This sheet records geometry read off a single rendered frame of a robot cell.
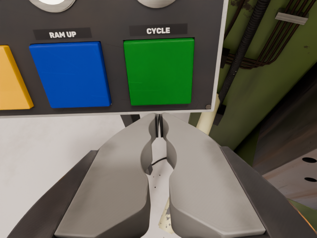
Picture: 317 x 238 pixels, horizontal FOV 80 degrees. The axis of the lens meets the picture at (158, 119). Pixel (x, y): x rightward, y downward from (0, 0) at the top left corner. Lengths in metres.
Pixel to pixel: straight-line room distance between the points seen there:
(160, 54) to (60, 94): 0.13
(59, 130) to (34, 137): 0.17
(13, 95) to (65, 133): 1.19
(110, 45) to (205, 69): 0.11
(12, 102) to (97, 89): 0.11
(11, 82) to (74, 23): 0.10
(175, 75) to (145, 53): 0.04
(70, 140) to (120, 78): 1.21
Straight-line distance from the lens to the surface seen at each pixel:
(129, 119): 0.54
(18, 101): 0.29
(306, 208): 0.87
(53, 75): 0.25
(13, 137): 1.65
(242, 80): 0.63
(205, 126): 0.61
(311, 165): 0.55
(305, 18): 0.49
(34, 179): 1.44
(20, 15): 0.26
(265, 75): 0.60
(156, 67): 0.22
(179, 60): 0.22
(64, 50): 0.24
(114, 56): 0.23
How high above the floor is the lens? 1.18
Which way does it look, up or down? 61 degrees down
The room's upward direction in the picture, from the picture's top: 4 degrees counter-clockwise
